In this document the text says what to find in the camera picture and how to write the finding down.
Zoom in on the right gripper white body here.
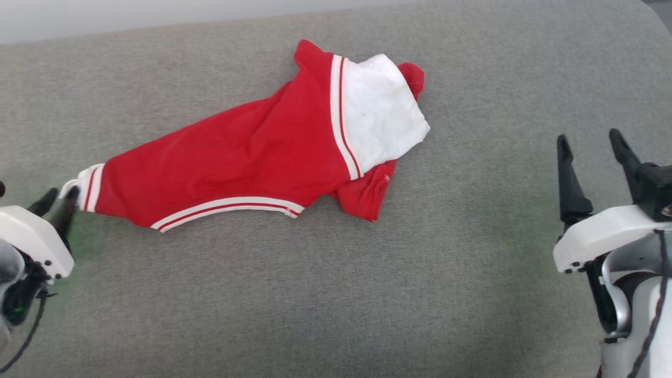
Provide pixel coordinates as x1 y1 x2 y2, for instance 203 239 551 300
553 204 672 274

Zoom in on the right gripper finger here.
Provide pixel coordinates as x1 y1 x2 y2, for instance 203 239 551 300
609 129 672 223
557 134 594 233

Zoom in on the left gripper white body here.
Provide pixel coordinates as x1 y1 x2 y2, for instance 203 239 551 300
0 205 75 327

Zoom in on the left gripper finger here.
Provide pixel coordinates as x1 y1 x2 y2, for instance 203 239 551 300
27 188 59 217
51 186 81 248

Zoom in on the red and white shirt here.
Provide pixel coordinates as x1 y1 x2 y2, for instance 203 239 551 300
59 39 431 233

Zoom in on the grey fabric sofa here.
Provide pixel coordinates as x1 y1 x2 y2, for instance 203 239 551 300
0 0 672 378

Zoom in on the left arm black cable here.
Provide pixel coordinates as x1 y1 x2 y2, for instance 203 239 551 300
0 291 58 372

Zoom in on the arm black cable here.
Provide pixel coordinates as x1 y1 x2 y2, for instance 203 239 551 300
626 229 671 378
0 291 58 372

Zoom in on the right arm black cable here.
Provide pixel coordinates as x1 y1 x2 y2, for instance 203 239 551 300
626 229 671 378

